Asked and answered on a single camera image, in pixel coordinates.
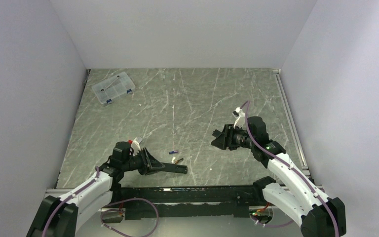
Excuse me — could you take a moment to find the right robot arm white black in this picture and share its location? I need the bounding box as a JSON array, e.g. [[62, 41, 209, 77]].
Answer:
[[211, 117, 346, 237]]

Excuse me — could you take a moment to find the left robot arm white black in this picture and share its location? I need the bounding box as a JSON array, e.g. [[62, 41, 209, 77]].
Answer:
[[27, 142, 167, 237]]

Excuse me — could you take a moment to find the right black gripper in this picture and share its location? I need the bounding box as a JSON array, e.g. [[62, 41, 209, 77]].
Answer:
[[211, 123, 255, 151]]

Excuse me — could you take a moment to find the aluminium side rail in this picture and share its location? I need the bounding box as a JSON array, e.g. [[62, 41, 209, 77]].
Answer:
[[272, 69, 309, 170]]

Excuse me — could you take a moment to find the purple cable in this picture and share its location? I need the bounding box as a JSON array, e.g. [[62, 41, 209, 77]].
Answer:
[[40, 166, 100, 237], [241, 100, 341, 237]]

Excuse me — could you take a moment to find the black remote battery cover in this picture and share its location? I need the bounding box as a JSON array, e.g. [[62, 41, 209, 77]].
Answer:
[[212, 129, 224, 138]]

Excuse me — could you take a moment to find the black remote control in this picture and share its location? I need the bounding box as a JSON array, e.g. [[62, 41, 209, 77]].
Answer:
[[158, 162, 188, 174]]

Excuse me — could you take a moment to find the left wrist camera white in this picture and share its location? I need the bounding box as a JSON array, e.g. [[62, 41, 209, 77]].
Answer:
[[128, 137, 143, 156]]

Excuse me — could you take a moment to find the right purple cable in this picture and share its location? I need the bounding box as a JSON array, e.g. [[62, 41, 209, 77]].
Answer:
[[241, 100, 341, 237]]

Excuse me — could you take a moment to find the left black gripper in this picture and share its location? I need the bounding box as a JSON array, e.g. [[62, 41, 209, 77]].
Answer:
[[122, 147, 165, 175]]

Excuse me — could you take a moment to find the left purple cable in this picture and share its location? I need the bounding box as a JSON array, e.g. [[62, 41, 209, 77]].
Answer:
[[40, 166, 100, 237]]

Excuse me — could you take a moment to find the clear plastic organizer box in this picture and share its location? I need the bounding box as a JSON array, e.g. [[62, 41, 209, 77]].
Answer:
[[91, 72, 136, 105]]

